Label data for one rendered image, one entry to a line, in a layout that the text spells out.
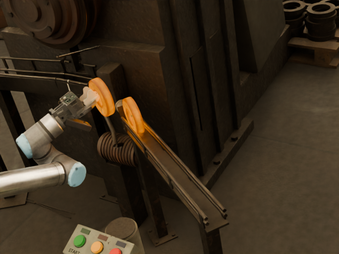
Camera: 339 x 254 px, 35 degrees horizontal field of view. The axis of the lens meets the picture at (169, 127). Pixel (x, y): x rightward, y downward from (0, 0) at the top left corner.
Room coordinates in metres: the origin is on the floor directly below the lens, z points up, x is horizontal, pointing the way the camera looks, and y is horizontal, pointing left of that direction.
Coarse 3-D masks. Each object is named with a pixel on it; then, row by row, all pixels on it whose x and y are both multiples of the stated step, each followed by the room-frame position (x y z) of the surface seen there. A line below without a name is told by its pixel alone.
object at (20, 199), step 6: (0, 156) 2.36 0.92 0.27; (0, 162) 2.33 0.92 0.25; (0, 168) 2.32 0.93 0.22; (6, 168) 2.37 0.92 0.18; (0, 198) 2.33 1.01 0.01; (6, 198) 2.32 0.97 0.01; (12, 198) 2.31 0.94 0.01; (18, 198) 2.30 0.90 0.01; (24, 198) 2.29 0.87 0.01; (0, 204) 2.28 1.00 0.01; (6, 204) 2.27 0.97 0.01; (12, 204) 2.26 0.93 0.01; (18, 204) 2.25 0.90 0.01; (24, 204) 2.24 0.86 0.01
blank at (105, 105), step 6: (96, 78) 1.83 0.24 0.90; (90, 84) 1.84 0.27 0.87; (96, 84) 1.79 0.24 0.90; (102, 84) 1.79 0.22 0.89; (96, 90) 1.80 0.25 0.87; (102, 90) 1.76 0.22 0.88; (108, 90) 1.77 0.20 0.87; (102, 96) 1.75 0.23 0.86; (108, 96) 1.75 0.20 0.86; (102, 102) 1.77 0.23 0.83; (108, 102) 1.74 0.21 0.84; (102, 108) 1.78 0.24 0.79; (108, 108) 1.74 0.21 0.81; (114, 108) 1.75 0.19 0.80; (102, 114) 1.80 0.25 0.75; (108, 114) 1.75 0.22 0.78
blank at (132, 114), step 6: (126, 102) 1.81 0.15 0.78; (132, 102) 1.80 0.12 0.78; (126, 108) 1.83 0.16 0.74; (132, 108) 1.77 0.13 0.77; (138, 108) 1.77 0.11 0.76; (126, 114) 1.86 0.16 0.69; (132, 114) 1.76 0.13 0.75; (138, 114) 1.75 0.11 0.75; (132, 120) 1.83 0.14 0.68; (138, 120) 1.74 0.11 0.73; (132, 126) 1.80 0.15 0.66; (138, 126) 1.74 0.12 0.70; (138, 132) 1.75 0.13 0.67
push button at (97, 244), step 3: (93, 243) 1.25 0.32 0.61; (96, 243) 1.25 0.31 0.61; (99, 243) 1.24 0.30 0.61; (93, 246) 1.24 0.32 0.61; (96, 246) 1.24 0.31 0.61; (99, 246) 1.23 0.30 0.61; (102, 246) 1.23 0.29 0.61; (93, 249) 1.23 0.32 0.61; (96, 249) 1.23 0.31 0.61; (99, 249) 1.22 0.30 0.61; (93, 252) 1.22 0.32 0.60; (96, 252) 1.22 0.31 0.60
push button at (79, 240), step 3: (75, 237) 1.30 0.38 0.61; (78, 237) 1.29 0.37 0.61; (81, 237) 1.29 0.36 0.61; (84, 237) 1.29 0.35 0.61; (75, 240) 1.28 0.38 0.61; (78, 240) 1.28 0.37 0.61; (81, 240) 1.28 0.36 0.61; (84, 240) 1.28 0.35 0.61; (75, 243) 1.27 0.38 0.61; (78, 243) 1.27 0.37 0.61; (81, 243) 1.27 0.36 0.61; (78, 246) 1.27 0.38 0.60
